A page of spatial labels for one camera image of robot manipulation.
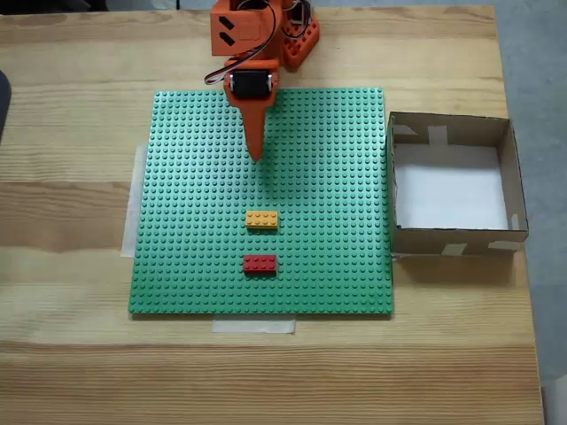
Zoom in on red lego block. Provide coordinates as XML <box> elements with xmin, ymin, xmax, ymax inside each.
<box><xmin>243</xmin><ymin>254</ymin><xmax>278</xmax><ymax>276</ymax></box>

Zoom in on green lego baseplate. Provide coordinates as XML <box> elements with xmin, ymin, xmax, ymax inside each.
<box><xmin>128</xmin><ymin>87</ymin><xmax>395</xmax><ymax>319</ymax></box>

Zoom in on yellow lego block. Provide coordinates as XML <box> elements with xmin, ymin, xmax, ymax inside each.
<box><xmin>245</xmin><ymin>210</ymin><xmax>281</xmax><ymax>230</ymax></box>

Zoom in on open cardboard box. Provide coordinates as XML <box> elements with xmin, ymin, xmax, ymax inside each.
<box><xmin>385</xmin><ymin>111</ymin><xmax>531</xmax><ymax>259</ymax></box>

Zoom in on translucent masking tape strip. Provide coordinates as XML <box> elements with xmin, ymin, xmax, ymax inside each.
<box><xmin>121</xmin><ymin>143</ymin><xmax>151</xmax><ymax>259</ymax></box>
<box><xmin>211</xmin><ymin>318</ymin><xmax>297</xmax><ymax>336</ymax></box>

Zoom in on white paper sheet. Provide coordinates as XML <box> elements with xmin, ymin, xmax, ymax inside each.
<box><xmin>392</xmin><ymin>143</ymin><xmax>510</xmax><ymax>231</ymax></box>

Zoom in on dark rounded object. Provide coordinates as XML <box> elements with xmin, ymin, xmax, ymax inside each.
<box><xmin>0</xmin><ymin>69</ymin><xmax>12</xmax><ymax>147</ymax></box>

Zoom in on thin servo cable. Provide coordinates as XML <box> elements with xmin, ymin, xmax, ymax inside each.
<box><xmin>204</xmin><ymin>0</ymin><xmax>284</xmax><ymax>89</ymax></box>

